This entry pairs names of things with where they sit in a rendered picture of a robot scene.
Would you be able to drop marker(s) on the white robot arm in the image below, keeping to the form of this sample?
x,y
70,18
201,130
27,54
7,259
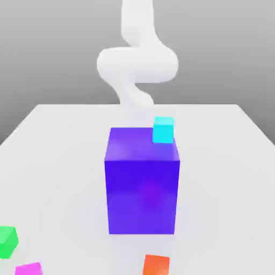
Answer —
x,y
137,64

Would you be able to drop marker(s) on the small cyan cube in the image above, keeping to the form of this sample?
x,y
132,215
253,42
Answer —
x,y
163,132

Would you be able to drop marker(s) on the small orange cube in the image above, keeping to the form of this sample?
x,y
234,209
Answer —
x,y
156,265

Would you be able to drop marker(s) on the small green cube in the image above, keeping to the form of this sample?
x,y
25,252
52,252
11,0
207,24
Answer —
x,y
7,241

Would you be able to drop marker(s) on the small magenta cube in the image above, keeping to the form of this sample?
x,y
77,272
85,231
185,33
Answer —
x,y
29,269

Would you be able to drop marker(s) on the large purple box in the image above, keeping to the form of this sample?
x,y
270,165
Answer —
x,y
141,193

